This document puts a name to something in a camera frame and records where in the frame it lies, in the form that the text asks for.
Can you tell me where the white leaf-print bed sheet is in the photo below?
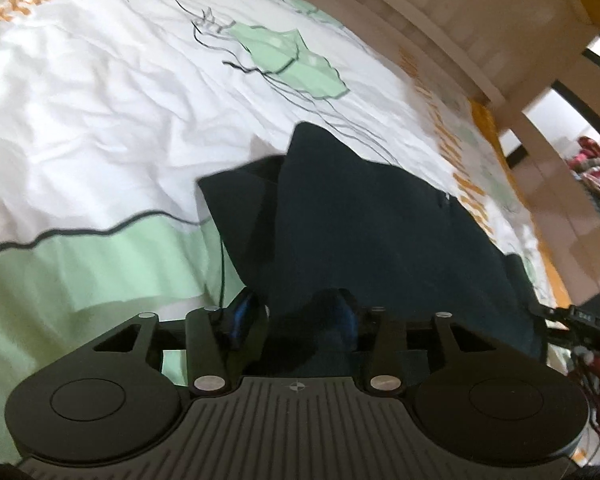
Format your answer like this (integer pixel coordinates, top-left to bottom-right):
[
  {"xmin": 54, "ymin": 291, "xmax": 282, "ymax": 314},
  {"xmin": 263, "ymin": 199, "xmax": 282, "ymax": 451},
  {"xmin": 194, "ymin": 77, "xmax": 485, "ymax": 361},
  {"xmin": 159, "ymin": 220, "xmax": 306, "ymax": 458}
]
[{"xmin": 0, "ymin": 0, "xmax": 568, "ymax": 462}]

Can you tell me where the cream wooden bed frame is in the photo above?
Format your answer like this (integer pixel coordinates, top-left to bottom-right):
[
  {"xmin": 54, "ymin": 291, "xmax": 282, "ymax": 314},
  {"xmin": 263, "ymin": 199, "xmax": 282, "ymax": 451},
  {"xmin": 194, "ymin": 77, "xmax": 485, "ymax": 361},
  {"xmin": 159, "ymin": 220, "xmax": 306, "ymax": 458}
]
[{"xmin": 214, "ymin": 0, "xmax": 600, "ymax": 321}]

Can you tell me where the pink red clothes pile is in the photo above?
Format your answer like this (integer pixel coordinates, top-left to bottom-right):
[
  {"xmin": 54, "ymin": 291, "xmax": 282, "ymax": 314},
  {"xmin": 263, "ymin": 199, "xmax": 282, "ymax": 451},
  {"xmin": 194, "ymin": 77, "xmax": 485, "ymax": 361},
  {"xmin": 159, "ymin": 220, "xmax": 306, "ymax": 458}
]
[{"xmin": 566, "ymin": 136, "xmax": 600, "ymax": 213}]

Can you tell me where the black zip hoodie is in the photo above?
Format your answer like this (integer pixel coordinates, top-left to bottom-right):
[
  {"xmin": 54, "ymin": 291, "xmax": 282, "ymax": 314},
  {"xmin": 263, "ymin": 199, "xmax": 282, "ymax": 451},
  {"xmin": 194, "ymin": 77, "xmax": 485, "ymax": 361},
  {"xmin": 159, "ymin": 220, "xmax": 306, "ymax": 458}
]
[{"xmin": 199, "ymin": 122, "xmax": 547, "ymax": 376}]

